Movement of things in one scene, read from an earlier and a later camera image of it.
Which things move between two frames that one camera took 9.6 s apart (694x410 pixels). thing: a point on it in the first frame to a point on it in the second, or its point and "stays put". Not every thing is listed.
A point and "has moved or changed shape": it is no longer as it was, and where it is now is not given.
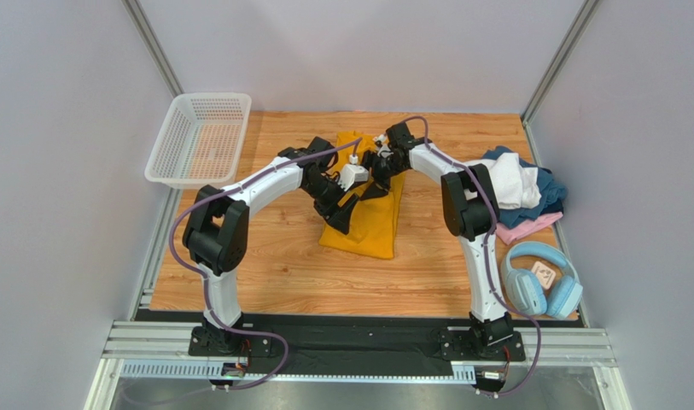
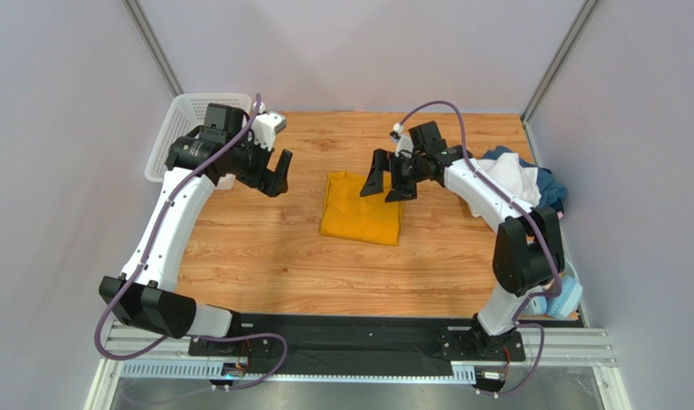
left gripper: x=341 y=218 to x=265 y=178
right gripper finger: x=374 y=190 to x=405 y=192
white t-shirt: x=515 y=184 stays put
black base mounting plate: x=365 y=343 stays put
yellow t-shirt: x=373 y=226 has moved or changed shape
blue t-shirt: x=551 y=194 stays put
